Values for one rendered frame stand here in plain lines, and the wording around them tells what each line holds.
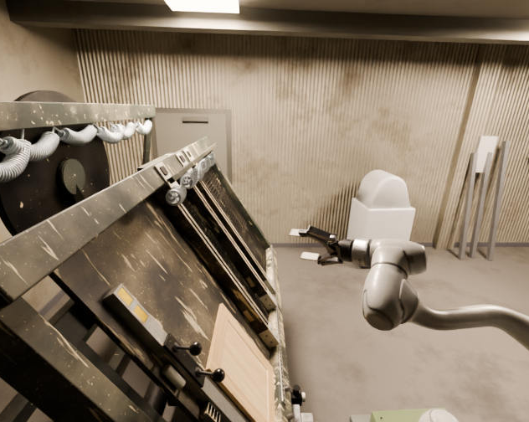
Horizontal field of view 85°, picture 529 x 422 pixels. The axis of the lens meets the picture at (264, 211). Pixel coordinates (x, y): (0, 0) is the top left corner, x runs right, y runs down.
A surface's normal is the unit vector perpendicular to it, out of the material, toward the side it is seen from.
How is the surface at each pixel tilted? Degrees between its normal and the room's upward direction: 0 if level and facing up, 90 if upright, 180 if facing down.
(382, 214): 90
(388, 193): 90
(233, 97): 90
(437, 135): 90
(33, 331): 58
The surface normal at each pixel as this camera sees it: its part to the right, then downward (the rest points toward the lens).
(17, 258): 0.86, -0.48
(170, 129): 0.05, 0.34
